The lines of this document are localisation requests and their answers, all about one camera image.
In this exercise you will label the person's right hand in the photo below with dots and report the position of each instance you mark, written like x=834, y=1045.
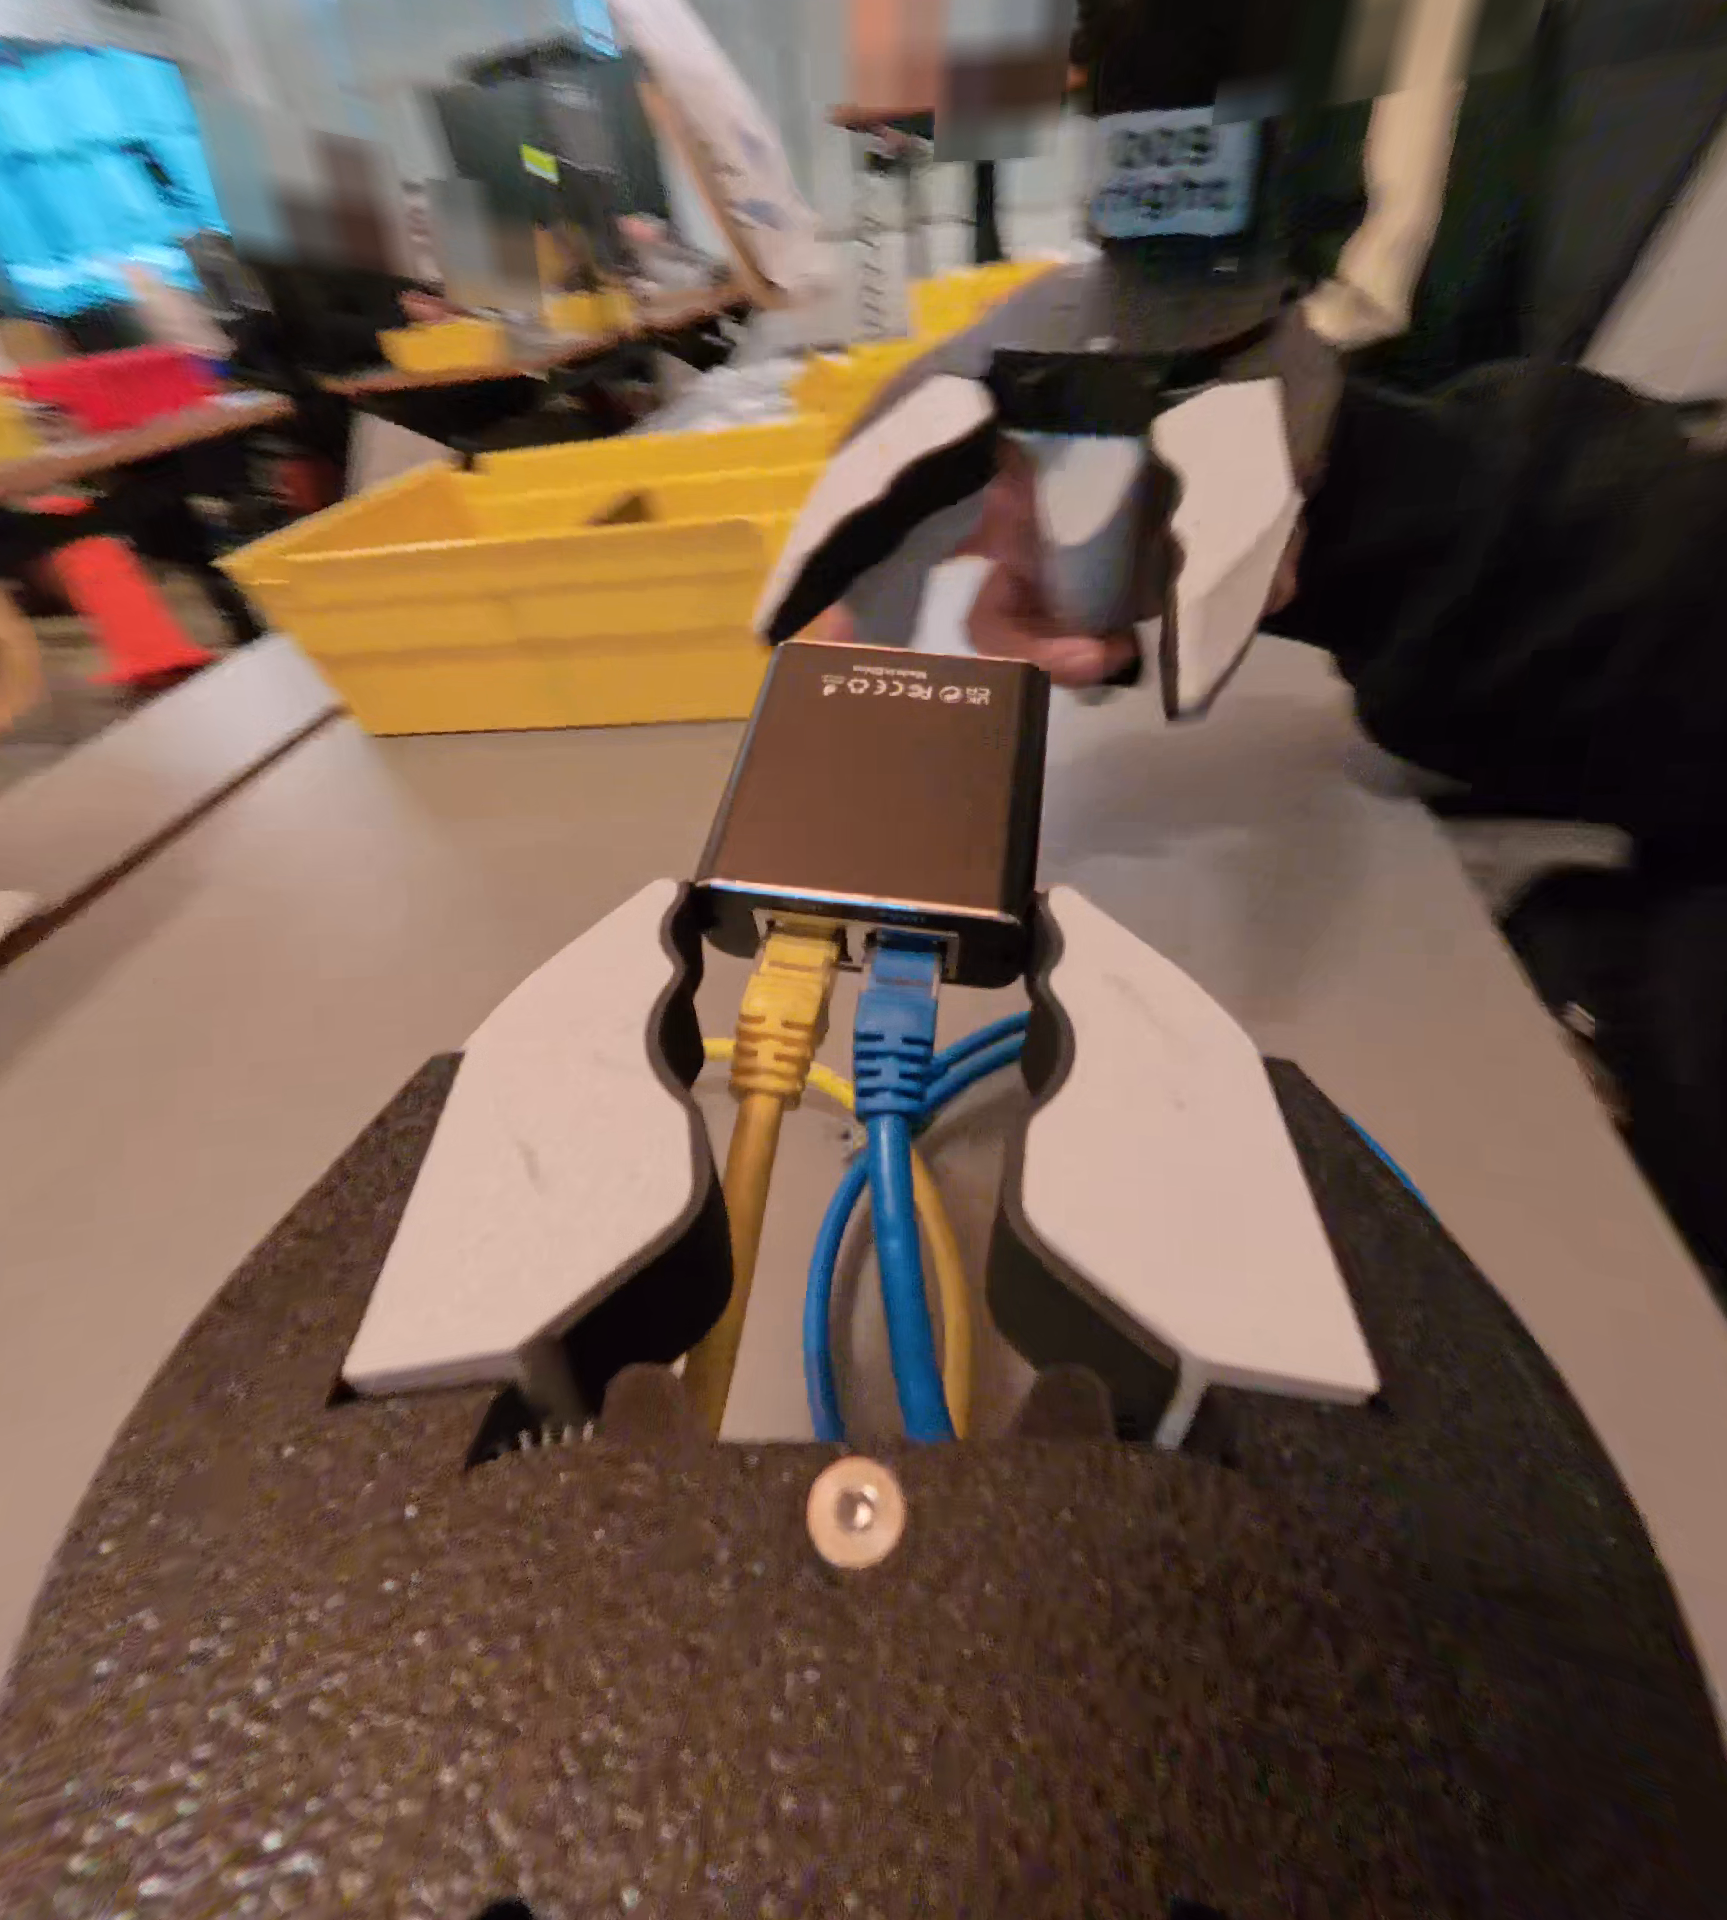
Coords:
x=1066, y=660

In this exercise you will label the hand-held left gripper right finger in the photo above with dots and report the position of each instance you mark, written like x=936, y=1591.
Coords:
x=1194, y=1185

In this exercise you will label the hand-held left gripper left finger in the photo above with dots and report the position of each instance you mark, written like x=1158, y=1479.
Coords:
x=534, y=1170

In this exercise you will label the grey desk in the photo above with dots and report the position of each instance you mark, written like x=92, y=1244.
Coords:
x=202, y=975

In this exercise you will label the orange traffic cone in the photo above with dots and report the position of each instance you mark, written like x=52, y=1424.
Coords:
x=128, y=615

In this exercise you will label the yellow plastic bin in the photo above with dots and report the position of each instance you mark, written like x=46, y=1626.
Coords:
x=502, y=631
x=864, y=382
x=976, y=301

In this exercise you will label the person's right forearm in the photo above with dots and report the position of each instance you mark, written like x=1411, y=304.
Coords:
x=1553, y=600

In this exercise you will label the black network adapter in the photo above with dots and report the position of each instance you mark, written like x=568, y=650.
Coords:
x=878, y=780

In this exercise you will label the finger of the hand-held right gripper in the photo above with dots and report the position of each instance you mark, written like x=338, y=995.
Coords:
x=1232, y=511
x=878, y=494

